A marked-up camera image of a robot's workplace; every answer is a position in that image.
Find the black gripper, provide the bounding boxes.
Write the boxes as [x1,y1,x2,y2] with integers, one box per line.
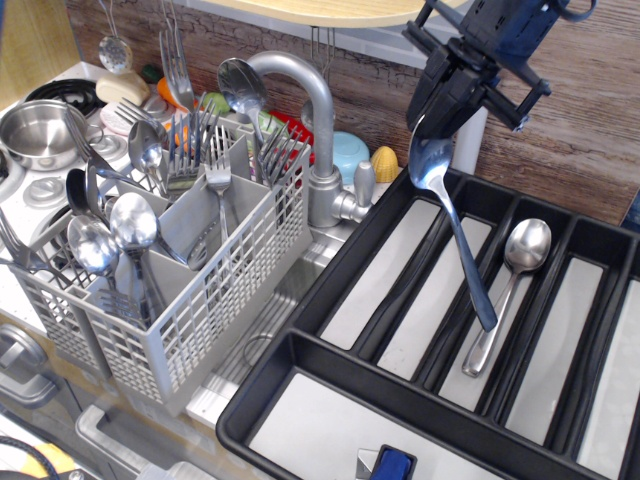
[403,1,552,140]

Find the big steel spoon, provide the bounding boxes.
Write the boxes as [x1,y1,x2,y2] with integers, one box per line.
[408,115,498,332]

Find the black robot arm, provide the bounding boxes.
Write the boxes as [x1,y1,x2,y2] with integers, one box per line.
[403,0,597,140]

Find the steel spoon in tray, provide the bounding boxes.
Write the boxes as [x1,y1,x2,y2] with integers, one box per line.
[461,218,552,378]

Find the upright steel spoon at back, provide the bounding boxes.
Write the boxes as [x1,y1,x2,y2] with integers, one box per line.
[217,58,267,184]

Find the black cutlery tray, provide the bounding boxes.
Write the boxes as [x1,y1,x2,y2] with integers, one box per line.
[216,171,639,479]

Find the steel spoon back left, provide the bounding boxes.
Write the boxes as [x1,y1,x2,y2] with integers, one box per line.
[128,120,168,198]

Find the grey plastic cutlery basket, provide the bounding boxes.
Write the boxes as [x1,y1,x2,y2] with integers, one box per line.
[15,140,311,415]

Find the black plastic spoon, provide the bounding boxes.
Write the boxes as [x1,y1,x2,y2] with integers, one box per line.
[65,168,105,222]

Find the small steel spoon front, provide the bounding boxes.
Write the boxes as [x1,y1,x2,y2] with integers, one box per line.
[67,215,120,291]

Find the yellow toy corn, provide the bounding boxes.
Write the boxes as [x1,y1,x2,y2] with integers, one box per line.
[370,146,399,183]

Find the light blue bowl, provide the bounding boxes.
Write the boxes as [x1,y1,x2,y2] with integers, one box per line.
[333,131,370,175]

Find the red toy item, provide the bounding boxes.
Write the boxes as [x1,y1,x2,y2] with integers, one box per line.
[268,110,314,146]

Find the grey metal faucet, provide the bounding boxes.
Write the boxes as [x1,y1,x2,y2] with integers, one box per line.
[248,51,376,228]

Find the light wooden shelf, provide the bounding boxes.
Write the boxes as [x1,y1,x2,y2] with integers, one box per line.
[208,0,425,28]

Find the steel fork by faucet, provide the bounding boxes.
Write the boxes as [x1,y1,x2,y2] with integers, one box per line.
[257,124,308,187]

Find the steel sink basin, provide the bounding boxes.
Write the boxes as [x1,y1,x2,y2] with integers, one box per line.
[186,222,355,428]

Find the green toy vegetable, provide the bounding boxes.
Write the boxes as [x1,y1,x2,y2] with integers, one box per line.
[201,92,231,115]

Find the steel fork centre compartment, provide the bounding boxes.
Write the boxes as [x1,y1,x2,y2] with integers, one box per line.
[204,126,231,244]

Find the cluster fork back middle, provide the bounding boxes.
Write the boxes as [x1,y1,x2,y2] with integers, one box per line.
[165,93,217,200]

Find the tall upright steel fork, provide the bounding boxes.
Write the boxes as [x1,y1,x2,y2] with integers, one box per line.
[159,1,195,113]

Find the orange toy vegetable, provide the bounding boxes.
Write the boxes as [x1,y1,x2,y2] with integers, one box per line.
[157,77,198,113]

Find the cream toy bread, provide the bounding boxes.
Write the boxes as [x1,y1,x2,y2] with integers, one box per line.
[96,72,151,106]

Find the hanging slotted skimmer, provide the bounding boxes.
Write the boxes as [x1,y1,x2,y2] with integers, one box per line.
[98,0,133,75]

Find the black stove burner coil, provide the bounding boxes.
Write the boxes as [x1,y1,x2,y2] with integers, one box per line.
[25,79,106,117]

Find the grey stove knob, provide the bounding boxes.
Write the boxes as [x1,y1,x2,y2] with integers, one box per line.
[23,177,66,209]

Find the steel pot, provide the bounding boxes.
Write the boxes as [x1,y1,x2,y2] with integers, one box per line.
[1,99,104,172]

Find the steel fork front left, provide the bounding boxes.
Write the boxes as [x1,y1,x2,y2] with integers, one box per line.
[1,211,73,289]

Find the yellow object bottom left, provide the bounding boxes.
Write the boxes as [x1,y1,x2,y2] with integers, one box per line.
[1,443,76,478]

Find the grey metal post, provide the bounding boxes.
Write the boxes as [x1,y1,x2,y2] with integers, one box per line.
[452,107,488,174]

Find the hanging wire utensil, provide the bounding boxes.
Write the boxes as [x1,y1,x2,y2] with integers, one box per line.
[310,26,336,84]

